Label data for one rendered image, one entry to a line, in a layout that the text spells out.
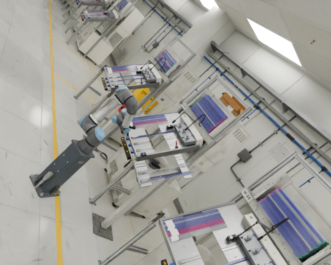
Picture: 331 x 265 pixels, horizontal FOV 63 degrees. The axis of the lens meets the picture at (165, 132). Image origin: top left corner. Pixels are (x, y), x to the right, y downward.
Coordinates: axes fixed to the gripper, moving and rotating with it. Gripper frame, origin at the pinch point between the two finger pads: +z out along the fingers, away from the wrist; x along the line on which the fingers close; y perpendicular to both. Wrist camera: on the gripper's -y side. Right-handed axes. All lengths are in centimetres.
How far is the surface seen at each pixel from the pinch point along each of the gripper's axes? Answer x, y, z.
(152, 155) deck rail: 32.1, -18.8, 4.1
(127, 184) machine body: 21, 5, 53
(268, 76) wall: -117, -276, 11
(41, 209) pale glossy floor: 65, 89, 11
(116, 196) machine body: 24, 19, 66
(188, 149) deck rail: 32, -60, 4
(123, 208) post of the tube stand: 65, 19, 35
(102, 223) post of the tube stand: 63, 40, 56
